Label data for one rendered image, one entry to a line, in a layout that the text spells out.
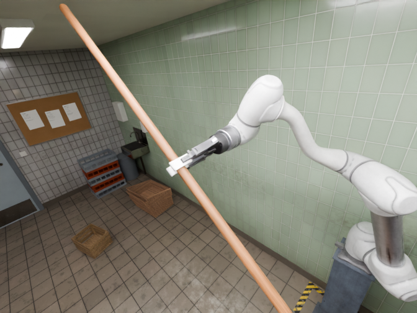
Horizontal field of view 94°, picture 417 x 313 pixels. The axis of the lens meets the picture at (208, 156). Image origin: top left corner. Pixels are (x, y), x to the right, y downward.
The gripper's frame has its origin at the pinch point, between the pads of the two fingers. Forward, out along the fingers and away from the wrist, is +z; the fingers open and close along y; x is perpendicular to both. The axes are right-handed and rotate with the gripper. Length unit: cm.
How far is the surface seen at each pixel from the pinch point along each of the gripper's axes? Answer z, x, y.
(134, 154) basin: -88, 137, 270
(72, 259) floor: 56, 40, 293
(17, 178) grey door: 73, 219, 350
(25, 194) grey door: 76, 198, 374
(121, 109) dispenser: -112, 226, 256
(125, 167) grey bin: -85, 153, 346
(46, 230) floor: 72, 116, 358
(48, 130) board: 2, 261, 303
